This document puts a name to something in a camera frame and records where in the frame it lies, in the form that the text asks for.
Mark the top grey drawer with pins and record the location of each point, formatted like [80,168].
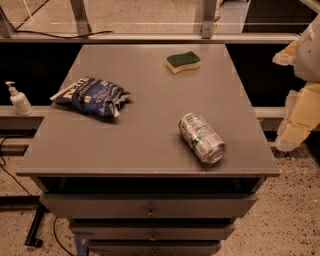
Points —
[138,206]

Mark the bottom grey drawer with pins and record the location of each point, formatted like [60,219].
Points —
[160,248]

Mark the grey drawer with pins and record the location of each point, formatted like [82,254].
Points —
[152,231]
[138,206]
[160,248]

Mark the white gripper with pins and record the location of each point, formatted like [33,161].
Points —
[308,55]

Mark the blue chip bag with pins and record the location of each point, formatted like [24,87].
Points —
[93,96]

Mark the white pump bottle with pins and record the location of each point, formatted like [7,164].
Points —
[19,100]

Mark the black floor bracket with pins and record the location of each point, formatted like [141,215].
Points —
[32,240]

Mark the green yellow sponge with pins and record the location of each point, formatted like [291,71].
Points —
[182,62]

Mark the grey drawer cabinet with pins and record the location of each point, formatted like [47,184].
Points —
[142,151]

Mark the middle grey drawer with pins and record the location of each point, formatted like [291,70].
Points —
[152,231]

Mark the silver green 7up can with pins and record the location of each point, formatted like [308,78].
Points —
[202,139]

